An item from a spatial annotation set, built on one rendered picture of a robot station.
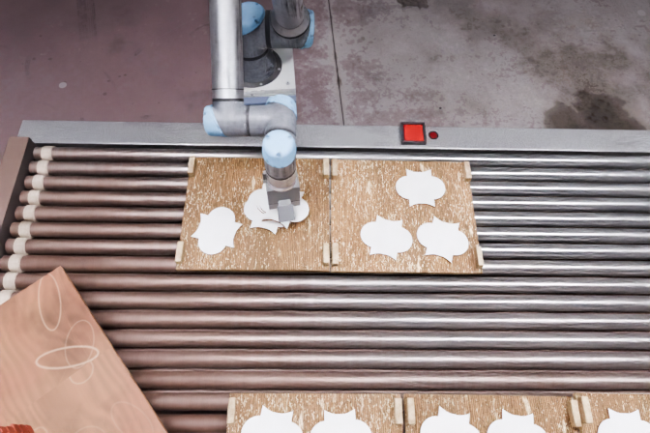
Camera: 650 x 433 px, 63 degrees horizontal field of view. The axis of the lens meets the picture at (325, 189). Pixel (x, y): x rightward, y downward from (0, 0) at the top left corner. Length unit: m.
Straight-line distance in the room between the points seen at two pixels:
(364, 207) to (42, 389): 0.90
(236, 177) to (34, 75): 1.95
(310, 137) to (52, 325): 0.86
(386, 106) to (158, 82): 1.24
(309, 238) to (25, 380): 0.74
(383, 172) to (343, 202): 0.16
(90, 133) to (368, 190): 0.87
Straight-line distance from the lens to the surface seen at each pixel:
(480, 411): 1.42
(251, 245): 1.47
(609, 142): 1.90
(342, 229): 1.48
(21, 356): 1.43
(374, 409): 1.37
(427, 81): 3.05
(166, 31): 3.31
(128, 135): 1.74
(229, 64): 1.29
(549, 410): 1.48
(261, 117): 1.27
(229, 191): 1.55
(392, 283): 1.46
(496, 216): 1.61
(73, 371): 1.37
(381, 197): 1.54
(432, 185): 1.58
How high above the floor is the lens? 2.29
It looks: 62 degrees down
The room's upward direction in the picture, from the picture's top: 4 degrees clockwise
